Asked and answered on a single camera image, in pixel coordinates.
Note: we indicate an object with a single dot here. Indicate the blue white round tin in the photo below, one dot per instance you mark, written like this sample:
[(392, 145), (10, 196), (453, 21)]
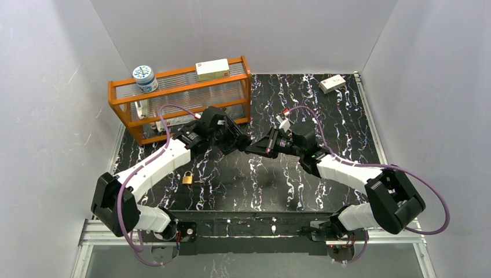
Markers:
[(145, 79)]

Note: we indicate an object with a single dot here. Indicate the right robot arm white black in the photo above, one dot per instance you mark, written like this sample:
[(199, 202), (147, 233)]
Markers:
[(393, 202)]

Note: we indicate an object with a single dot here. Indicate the white blue item bottom shelf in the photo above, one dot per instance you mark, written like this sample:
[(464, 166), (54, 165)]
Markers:
[(159, 126)]

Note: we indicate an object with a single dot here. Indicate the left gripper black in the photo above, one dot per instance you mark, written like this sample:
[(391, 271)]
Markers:
[(228, 132)]

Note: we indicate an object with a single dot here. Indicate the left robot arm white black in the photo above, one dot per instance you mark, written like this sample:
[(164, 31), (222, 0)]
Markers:
[(115, 200)]

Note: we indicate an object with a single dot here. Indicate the black padlock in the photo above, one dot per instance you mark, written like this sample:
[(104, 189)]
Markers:
[(243, 142)]

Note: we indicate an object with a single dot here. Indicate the white small box on table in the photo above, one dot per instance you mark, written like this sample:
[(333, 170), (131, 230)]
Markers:
[(332, 83)]

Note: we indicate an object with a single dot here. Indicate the orange wooden shelf rack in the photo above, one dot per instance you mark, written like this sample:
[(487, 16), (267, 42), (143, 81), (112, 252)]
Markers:
[(179, 89)]

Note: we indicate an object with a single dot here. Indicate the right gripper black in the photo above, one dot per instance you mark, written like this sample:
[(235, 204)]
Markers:
[(271, 141)]

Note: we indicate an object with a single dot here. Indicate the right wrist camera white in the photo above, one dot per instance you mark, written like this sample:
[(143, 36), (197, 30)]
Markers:
[(283, 121)]

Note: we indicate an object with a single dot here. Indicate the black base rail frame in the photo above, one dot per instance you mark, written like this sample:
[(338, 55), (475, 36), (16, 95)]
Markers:
[(247, 232)]

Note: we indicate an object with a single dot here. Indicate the small brass padlock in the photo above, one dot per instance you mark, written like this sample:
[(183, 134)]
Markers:
[(187, 178)]

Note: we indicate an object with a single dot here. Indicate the white olive box on shelf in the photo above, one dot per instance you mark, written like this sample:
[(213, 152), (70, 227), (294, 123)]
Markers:
[(210, 70)]

